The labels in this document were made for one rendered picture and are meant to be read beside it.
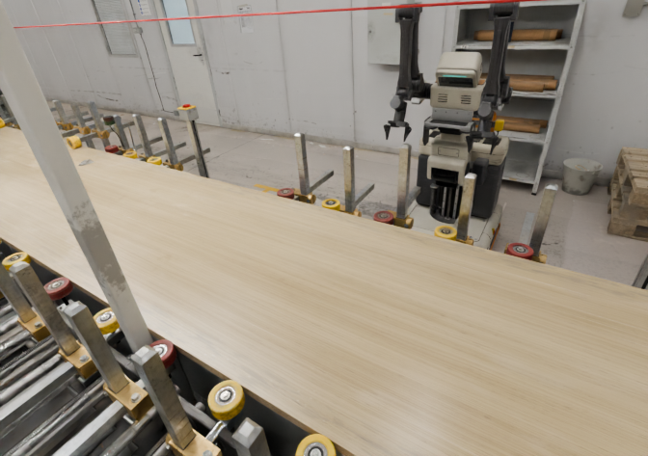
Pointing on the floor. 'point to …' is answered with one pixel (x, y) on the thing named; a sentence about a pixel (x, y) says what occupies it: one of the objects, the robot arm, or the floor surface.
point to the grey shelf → (563, 16)
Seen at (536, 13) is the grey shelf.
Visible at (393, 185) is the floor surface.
